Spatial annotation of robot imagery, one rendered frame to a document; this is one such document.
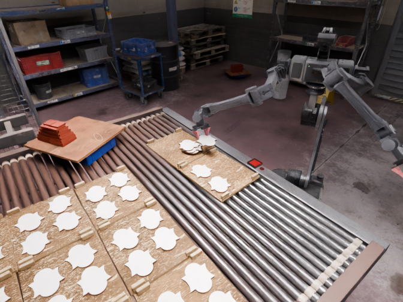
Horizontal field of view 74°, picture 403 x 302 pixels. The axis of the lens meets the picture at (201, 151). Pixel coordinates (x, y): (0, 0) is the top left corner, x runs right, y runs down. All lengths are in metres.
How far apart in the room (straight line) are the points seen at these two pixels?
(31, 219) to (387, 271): 2.60
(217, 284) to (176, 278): 0.18
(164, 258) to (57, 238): 0.56
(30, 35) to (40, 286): 4.60
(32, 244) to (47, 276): 0.23
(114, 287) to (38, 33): 4.81
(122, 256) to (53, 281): 0.29
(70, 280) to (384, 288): 2.22
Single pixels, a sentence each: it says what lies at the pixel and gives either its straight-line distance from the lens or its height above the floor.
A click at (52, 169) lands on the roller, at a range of 2.10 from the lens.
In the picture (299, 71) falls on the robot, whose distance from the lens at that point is 2.07.
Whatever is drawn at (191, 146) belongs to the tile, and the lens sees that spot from 1.95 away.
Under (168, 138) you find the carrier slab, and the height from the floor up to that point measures 0.94.
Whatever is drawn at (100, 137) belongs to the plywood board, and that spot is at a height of 1.04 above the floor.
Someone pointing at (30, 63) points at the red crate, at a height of 0.81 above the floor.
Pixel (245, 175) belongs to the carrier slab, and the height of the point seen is 0.94.
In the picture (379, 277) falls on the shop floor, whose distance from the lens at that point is 2.74.
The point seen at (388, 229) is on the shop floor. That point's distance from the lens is 3.16.
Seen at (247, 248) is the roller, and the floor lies 0.92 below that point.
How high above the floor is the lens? 2.03
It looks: 34 degrees down
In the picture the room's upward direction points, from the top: 1 degrees counter-clockwise
